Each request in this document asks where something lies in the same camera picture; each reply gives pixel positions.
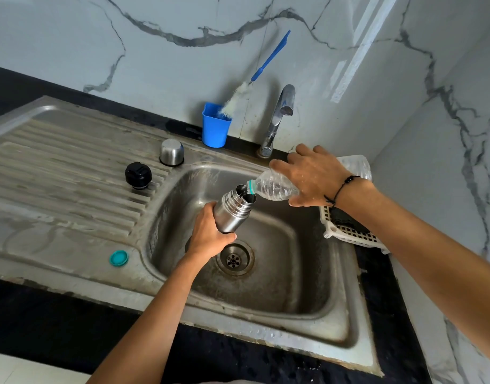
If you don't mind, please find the person's left hand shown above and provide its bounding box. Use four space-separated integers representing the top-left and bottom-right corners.
184 202 238 261

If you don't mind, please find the person's right hand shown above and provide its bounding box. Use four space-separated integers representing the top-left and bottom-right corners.
268 144 353 208

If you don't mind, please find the stainless steel flask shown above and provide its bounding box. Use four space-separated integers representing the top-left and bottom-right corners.
212 185 257 235

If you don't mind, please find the clear plastic water bottle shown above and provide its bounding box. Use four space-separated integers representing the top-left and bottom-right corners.
247 154 373 201

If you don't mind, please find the person's left forearm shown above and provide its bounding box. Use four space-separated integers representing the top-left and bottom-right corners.
87 251 222 384

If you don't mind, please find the person's right forearm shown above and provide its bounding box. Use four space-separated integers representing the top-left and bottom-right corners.
334 179 490 349

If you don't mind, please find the metal sink drain strainer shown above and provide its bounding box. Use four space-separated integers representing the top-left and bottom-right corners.
216 241 255 277

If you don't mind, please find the chrome faucet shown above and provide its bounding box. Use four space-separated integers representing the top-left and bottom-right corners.
256 84 296 159

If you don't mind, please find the black scrub sponge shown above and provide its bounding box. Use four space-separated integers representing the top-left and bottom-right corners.
328 206 370 235

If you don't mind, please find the white plastic basket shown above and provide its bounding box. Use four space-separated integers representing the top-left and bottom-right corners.
319 203 391 255

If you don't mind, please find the blue plastic cup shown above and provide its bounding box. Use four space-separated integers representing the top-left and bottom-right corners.
201 102 233 149

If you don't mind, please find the steel flask cup lid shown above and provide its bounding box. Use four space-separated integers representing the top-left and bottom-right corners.
159 139 185 167

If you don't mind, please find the black flask stopper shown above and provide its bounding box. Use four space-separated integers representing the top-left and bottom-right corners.
124 162 153 191

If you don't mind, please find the stainless steel sink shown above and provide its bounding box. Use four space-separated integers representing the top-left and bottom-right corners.
0 95 384 377

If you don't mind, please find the black cord bracelet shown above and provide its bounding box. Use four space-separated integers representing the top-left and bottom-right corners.
324 175 361 207

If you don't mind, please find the blue handled bottle brush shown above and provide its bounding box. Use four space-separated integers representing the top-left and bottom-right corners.
217 30 292 120

